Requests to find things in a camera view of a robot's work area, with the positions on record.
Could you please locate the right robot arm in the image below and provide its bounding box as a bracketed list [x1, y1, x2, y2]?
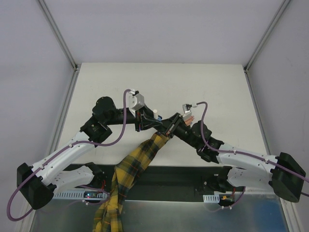
[162, 114, 307, 203]

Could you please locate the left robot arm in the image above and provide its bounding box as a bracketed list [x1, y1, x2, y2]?
[16, 93, 162, 210]

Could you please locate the mannequin hand with nails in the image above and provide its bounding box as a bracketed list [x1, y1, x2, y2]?
[184, 116, 195, 126]

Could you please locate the yellow plaid shirt sleeve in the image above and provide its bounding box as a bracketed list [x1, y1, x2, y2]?
[92, 132, 170, 232]

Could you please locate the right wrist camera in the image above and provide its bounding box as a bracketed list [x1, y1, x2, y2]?
[183, 103, 197, 121]

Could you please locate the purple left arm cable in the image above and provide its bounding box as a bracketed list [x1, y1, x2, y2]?
[6, 89, 136, 222]

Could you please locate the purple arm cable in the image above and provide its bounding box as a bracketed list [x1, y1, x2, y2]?
[192, 101, 309, 208]
[6, 89, 136, 222]

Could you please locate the right white cable duct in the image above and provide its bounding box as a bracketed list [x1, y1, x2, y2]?
[202, 194, 235, 203]

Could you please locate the white cable duct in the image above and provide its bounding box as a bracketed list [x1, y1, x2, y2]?
[202, 194, 235, 203]
[53, 189, 108, 201]

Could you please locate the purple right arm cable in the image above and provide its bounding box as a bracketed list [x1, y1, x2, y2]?
[192, 101, 309, 208]

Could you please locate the left white cable duct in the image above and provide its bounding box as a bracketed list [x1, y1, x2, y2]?
[53, 189, 108, 201]

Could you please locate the left aluminium frame post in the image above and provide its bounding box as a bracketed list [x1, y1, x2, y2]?
[36, 0, 79, 72]

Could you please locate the aluminium frame post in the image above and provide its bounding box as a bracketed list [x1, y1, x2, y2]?
[243, 0, 293, 73]
[36, 0, 79, 72]

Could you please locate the right aluminium frame post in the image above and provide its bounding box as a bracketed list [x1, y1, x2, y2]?
[243, 0, 293, 73]

